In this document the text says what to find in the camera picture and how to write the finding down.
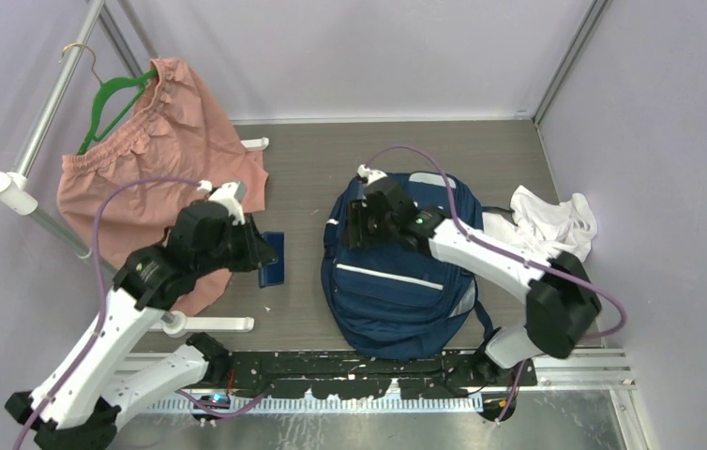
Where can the small navy blue booklet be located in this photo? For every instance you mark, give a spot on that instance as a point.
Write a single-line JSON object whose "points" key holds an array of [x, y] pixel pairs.
{"points": [[273, 273]]}

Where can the white slotted cable duct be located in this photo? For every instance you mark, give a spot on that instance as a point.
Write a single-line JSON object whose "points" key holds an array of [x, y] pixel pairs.
{"points": [[333, 404]]}

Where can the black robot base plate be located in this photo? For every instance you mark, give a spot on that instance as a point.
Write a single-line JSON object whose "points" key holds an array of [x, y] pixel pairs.
{"points": [[350, 375]]}

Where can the white cloth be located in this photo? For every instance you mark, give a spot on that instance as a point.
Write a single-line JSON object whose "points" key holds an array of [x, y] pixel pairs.
{"points": [[541, 227]]}

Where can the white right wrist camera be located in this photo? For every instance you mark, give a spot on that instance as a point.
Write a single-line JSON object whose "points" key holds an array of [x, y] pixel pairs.
{"points": [[367, 176]]}

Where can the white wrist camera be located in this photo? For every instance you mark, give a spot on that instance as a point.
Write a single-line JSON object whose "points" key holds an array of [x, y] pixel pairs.
{"points": [[367, 176], [230, 195]]}

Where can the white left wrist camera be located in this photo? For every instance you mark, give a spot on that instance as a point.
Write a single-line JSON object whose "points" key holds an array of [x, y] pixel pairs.
{"points": [[230, 195]]}

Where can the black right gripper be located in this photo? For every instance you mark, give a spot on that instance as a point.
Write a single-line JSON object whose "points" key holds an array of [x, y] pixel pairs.
{"points": [[358, 235]]}

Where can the navy blue student backpack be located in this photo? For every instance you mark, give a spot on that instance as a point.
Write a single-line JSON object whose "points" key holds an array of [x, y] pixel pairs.
{"points": [[391, 303]]}

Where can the pink cloth garment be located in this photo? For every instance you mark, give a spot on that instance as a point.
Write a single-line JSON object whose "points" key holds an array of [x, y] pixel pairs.
{"points": [[122, 194]]}

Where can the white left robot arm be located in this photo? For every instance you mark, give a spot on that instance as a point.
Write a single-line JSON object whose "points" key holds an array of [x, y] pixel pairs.
{"points": [[78, 407]]}

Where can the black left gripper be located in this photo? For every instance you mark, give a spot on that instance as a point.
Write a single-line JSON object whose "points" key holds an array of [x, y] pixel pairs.
{"points": [[258, 252]]}

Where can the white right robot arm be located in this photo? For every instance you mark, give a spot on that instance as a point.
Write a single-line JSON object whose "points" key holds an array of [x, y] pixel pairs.
{"points": [[538, 306]]}

